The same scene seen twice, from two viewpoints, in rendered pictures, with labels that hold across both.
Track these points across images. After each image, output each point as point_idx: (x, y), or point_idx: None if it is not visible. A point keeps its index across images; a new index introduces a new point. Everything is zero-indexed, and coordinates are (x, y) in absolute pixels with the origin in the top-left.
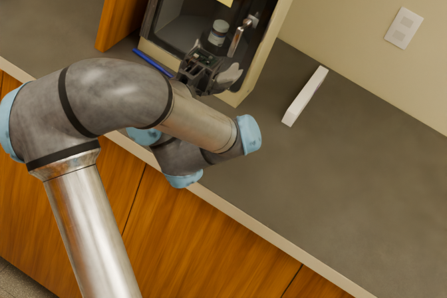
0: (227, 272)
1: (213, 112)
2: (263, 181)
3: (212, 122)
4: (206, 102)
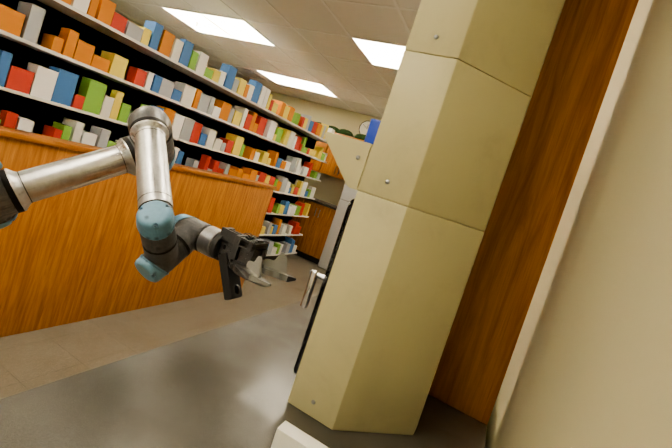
0: None
1: (155, 169)
2: (162, 389)
3: (145, 167)
4: (288, 381)
